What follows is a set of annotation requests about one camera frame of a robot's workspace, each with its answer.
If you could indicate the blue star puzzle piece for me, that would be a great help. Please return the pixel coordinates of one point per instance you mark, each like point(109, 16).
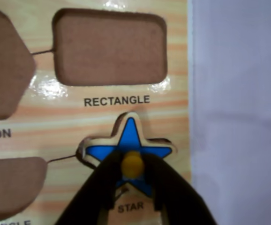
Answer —
point(129, 136)

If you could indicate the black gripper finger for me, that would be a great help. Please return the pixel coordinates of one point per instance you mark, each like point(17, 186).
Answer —
point(91, 194)
point(177, 194)

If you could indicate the wooden shape puzzle board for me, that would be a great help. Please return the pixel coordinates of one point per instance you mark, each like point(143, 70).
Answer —
point(102, 105)

